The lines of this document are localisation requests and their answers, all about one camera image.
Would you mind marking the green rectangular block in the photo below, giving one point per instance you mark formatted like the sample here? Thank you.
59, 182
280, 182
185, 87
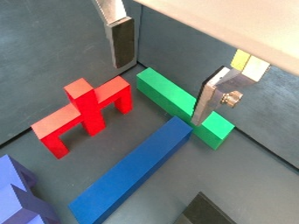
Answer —
176, 103

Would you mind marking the purple cross-shaped block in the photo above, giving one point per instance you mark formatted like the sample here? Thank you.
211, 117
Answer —
20, 206

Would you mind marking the yellow slotted board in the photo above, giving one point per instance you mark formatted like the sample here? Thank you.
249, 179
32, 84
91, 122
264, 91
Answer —
239, 60

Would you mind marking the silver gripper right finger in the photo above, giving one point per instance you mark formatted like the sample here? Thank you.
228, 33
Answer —
219, 90

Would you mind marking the red cross-shaped block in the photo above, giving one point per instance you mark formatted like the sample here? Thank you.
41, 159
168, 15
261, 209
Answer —
87, 101

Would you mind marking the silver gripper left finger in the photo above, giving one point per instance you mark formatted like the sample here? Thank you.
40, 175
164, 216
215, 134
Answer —
119, 30

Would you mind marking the blue long rectangular block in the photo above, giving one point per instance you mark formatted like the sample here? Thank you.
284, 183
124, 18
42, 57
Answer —
99, 201

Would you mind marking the black angle bracket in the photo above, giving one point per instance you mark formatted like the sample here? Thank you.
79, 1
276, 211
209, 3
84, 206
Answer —
203, 212

